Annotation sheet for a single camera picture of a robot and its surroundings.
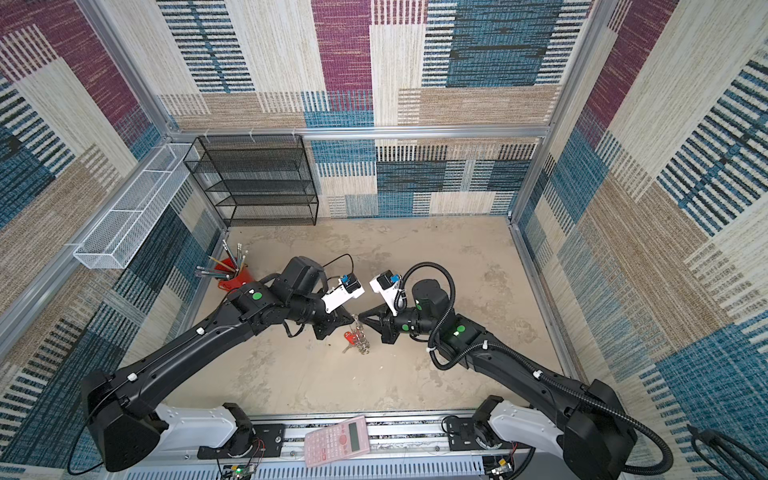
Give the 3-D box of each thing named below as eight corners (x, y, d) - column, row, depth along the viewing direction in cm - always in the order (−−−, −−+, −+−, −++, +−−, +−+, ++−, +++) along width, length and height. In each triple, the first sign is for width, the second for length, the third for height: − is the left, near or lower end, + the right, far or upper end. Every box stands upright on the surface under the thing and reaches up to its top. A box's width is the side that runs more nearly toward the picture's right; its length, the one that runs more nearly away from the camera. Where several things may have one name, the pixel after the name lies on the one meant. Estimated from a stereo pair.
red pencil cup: (233, 304, 100) (215, 282, 90) (227, 285, 105) (210, 263, 95) (258, 293, 103) (244, 271, 93) (251, 275, 107) (237, 252, 98)
